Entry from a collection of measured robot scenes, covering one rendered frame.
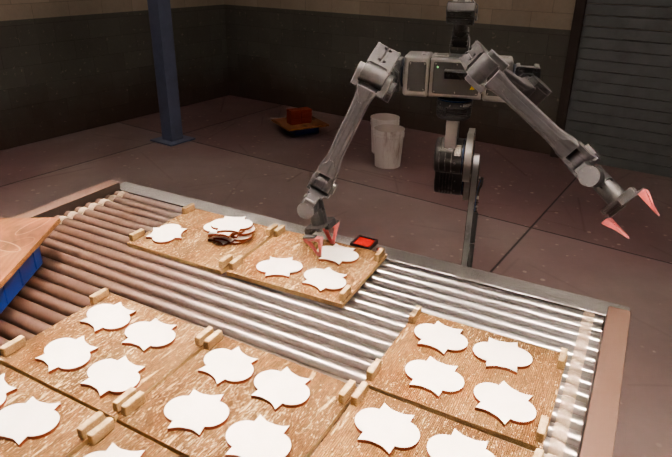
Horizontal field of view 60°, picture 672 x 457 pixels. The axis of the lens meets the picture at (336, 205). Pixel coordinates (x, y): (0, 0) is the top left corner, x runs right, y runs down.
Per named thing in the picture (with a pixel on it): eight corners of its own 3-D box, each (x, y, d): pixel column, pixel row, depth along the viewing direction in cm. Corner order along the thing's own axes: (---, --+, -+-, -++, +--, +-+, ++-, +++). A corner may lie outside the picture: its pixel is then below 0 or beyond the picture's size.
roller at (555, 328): (103, 206, 245) (102, 195, 243) (597, 345, 161) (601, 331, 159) (94, 210, 241) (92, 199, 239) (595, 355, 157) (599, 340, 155)
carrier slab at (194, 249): (194, 211, 230) (193, 207, 230) (280, 233, 213) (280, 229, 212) (127, 246, 202) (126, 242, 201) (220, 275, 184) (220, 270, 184)
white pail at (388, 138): (366, 166, 560) (367, 129, 546) (380, 158, 584) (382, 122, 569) (394, 172, 546) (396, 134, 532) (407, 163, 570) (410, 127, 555)
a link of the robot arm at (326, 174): (394, 76, 172) (362, 59, 173) (391, 79, 167) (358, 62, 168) (335, 193, 191) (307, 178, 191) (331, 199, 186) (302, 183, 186)
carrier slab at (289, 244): (283, 233, 213) (283, 229, 213) (386, 257, 197) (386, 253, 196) (226, 275, 184) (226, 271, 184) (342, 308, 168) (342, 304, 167)
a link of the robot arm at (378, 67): (407, 48, 168) (377, 32, 168) (385, 89, 168) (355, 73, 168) (396, 86, 212) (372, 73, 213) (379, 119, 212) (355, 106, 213)
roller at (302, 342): (16, 243, 213) (13, 231, 211) (578, 442, 128) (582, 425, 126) (4, 249, 209) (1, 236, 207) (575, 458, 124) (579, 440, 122)
